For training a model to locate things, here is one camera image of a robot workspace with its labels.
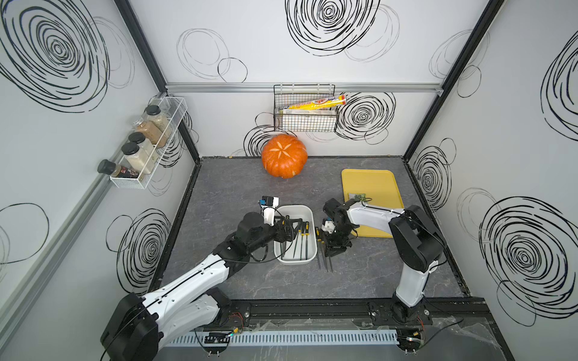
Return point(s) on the black corner frame post right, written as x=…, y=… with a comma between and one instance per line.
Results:
x=479, y=31

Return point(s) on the spice jar brown contents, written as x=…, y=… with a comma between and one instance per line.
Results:
x=150, y=130

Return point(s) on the black corner frame post left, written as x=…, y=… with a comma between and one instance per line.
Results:
x=138, y=36

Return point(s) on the spice jar black lid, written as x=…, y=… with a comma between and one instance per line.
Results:
x=157, y=117
x=142, y=141

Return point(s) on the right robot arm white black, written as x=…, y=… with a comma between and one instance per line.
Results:
x=418, y=240

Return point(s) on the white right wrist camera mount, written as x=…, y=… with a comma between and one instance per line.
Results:
x=328, y=226

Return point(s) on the spice jar white contents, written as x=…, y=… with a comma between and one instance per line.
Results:
x=139, y=159

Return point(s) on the aluminium wall rail left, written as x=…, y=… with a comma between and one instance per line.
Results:
x=53, y=254

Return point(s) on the green snack packet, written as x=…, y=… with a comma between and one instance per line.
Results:
x=358, y=197

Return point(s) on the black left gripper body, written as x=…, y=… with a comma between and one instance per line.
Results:
x=278, y=236

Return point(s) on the orange pumpkin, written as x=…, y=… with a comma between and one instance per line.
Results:
x=284, y=156

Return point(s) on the aluminium wall rail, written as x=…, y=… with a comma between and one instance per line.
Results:
x=207, y=87
x=53, y=254

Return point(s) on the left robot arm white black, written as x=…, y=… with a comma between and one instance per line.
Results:
x=141, y=325

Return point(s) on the yellow tray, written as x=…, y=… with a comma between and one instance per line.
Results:
x=379, y=185

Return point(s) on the aluminium wall rail back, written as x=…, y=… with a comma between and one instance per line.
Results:
x=207, y=87

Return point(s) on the dark sauce bottle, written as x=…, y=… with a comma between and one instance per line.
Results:
x=113, y=169

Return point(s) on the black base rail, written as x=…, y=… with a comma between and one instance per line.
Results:
x=375, y=312

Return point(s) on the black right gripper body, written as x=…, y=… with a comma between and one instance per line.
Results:
x=336, y=241

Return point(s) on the black corner frame post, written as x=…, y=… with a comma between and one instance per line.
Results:
x=479, y=31
x=138, y=36

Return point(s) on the clear acrylic spice shelf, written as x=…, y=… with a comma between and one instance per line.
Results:
x=154, y=147

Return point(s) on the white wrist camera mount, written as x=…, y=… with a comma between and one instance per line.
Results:
x=328, y=226
x=269, y=206

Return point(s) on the white plastic storage box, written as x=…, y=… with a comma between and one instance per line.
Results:
x=284, y=251

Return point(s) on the yellow tube package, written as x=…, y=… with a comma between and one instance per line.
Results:
x=318, y=104

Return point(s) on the grey slotted cable duct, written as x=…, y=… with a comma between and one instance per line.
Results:
x=289, y=338

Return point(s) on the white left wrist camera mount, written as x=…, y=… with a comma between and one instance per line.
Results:
x=269, y=206

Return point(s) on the black wire wall basket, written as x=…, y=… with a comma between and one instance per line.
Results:
x=323, y=120

